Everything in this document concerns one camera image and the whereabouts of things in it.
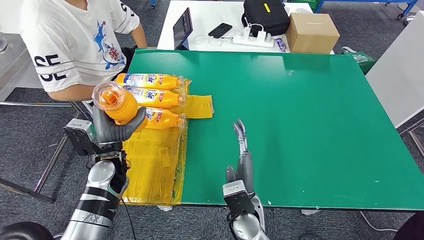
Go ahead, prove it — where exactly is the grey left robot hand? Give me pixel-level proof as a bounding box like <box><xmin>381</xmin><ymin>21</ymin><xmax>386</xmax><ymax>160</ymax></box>
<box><xmin>92</xmin><ymin>105</ymin><xmax>147</xmax><ymax>144</ymax></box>

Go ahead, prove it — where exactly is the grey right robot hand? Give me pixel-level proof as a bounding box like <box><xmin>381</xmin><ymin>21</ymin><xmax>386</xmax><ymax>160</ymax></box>
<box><xmin>225</xmin><ymin>118</ymin><xmax>255</xmax><ymax>197</ymax></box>

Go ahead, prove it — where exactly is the orange detergent bottle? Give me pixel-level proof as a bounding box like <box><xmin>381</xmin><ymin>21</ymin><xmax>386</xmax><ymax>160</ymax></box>
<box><xmin>144</xmin><ymin>107</ymin><xmax>187</xmax><ymax>131</ymax></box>
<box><xmin>91</xmin><ymin>81</ymin><xmax>149</xmax><ymax>133</ymax></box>
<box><xmin>124</xmin><ymin>86</ymin><xmax>187</xmax><ymax>110</ymax></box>
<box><xmin>115</xmin><ymin>72</ymin><xmax>185</xmax><ymax>91</ymax></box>

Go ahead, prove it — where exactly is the yellow taped cardboard mat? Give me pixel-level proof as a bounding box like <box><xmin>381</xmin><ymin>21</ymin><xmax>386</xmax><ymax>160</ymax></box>
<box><xmin>121</xmin><ymin>78</ymin><xmax>215</xmax><ymax>206</ymax></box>

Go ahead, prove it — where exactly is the person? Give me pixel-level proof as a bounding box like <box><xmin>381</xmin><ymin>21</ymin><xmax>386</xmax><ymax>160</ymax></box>
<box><xmin>19</xmin><ymin>0</ymin><xmax>148</xmax><ymax>102</ymax></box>

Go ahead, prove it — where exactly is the steel table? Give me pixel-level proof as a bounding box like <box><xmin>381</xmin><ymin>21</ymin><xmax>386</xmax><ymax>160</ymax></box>
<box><xmin>0</xmin><ymin>33</ymin><xmax>92</xmax><ymax>204</ymax></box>

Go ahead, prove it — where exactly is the black tablet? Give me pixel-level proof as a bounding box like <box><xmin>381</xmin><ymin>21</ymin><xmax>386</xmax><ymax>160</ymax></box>
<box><xmin>172</xmin><ymin>7</ymin><xmax>194</xmax><ymax>51</ymax></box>

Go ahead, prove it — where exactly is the white power strip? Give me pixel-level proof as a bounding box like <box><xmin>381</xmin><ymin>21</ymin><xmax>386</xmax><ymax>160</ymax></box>
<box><xmin>231</xmin><ymin>32</ymin><xmax>275</xmax><ymax>49</ymax></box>

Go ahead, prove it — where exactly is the purple snack packet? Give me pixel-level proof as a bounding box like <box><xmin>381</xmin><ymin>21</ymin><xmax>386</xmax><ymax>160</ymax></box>
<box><xmin>275</xmin><ymin>37</ymin><xmax>288</xmax><ymax>53</ymax></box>

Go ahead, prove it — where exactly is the black smartphone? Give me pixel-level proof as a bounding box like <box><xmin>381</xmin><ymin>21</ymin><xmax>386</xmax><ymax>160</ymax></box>
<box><xmin>207</xmin><ymin>22</ymin><xmax>233</xmax><ymax>39</ymax></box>

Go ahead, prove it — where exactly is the brown cardboard box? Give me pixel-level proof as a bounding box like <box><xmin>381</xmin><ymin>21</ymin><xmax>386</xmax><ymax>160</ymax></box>
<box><xmin>285</xmin><ymin>12</ymin><xmax>341</xmax><ymax>55</ymax></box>

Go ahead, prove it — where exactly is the white table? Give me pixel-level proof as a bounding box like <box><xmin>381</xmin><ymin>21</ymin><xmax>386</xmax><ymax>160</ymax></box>
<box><xmin>156</xmin><ymin>0</ymin><xmax>335</xmax><ymax>56</ymax></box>

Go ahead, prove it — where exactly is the black zippered bag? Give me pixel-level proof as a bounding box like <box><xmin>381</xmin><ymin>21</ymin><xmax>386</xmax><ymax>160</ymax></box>
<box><xmin>241</xmin><ymin>0</ymin><xmax>291</xmax><ymax>37</ymax></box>

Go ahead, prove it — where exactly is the green shopping bag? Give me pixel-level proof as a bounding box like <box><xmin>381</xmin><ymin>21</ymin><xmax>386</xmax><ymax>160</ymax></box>
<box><xmin>340</xmin><ymin>46</ymin><xmax>377</xmax><ymax>76</ymax></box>

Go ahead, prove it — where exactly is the pale grey table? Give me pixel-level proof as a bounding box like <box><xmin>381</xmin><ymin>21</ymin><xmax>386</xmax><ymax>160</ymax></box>
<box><xmin>364</xmin><ymin>10</ymin><xmax>424</xmax><ymax>129</ymax></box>

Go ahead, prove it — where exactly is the blue metal rack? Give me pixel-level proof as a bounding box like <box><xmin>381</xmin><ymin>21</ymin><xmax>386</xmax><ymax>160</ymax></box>
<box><xmin>313</xmin><ymin>0</ymin><xmax>420</xmax><ymax>20</ymax></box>

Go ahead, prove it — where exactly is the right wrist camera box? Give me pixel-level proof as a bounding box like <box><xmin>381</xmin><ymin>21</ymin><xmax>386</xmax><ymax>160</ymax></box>
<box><xmin>222</xmin><ymin>180</ymin><xmax>256</xmax><ymax>216</ymax></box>

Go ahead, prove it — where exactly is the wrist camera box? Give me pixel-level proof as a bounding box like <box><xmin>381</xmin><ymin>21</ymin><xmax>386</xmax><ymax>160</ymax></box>
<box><xmin>222</xmin><ymin>180</ymin><xmax>256</xmax><ymax>216</ymax></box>
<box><xmin>63</xmin><ymin>119</ymin><xmax>98</xmax><ymax>157</ymax></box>

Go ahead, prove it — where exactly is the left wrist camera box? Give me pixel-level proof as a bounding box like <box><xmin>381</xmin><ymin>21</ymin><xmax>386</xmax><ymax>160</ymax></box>
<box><xmin>63</xmin><ymin>119</ymin><xmax>98</xmax><ymax>157</ymax></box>

